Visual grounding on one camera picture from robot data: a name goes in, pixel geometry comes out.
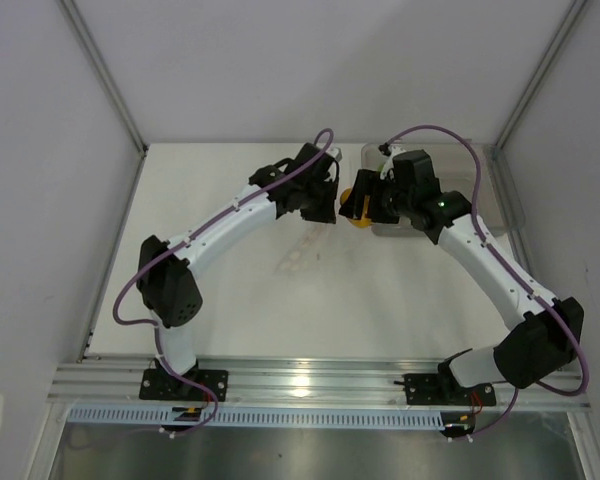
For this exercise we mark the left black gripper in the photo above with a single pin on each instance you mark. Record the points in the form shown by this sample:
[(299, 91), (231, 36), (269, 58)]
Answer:
[(326, 215)]

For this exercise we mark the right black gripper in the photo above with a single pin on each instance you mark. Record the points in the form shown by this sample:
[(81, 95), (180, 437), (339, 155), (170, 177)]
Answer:
[(366, 180)]

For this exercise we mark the orange fruit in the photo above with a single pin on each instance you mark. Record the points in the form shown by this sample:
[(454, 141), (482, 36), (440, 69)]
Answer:
[(364, 221)]

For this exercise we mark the clear zip top bag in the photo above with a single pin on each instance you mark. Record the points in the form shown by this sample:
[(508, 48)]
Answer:
[(323, 247)]

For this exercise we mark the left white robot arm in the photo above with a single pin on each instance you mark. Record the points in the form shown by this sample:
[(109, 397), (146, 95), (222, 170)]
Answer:
[(170, 270)]

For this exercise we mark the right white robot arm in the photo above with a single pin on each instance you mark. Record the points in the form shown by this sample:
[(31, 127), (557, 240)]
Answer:
[(543, 330)]

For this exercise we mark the clear plastic food container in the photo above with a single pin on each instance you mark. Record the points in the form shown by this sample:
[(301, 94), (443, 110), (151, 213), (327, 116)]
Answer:
[(475, 176)]

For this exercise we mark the right aluminium frame post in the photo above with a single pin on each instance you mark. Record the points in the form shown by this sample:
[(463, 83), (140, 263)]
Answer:
[(557, 44)]

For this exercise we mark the aluminium frame post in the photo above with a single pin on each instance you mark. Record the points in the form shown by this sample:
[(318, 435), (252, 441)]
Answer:
[(557, 44), (92, 53)]

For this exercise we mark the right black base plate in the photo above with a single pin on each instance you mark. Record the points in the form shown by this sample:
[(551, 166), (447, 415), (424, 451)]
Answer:
[(429, 389)]

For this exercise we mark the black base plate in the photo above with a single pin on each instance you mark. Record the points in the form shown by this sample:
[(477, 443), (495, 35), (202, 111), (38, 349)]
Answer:
[(429, 389), (158, 385)]

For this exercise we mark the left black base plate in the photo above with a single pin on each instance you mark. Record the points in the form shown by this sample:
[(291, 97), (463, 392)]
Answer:
[(158, 385)]

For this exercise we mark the left aluminium frame post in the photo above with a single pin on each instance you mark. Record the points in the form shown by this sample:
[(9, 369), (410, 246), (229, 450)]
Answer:
[(92, 53)]

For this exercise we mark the aluminium mounting rail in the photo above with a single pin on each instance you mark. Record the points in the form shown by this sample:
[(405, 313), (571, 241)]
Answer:
[(252, 382)]

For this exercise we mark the slotted white cable duct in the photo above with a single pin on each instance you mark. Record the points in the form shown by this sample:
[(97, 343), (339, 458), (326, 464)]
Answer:
[(392, 419)]

